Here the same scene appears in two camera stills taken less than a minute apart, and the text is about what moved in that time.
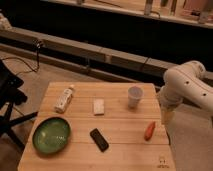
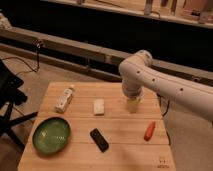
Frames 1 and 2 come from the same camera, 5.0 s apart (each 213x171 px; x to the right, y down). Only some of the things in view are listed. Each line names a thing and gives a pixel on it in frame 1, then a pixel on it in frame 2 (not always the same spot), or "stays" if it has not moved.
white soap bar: x=99 y=106 stays
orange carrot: x=149 y=131 stays
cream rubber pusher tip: x=168 y=117 to x=133 y=104
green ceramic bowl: x=51 y=135 stays
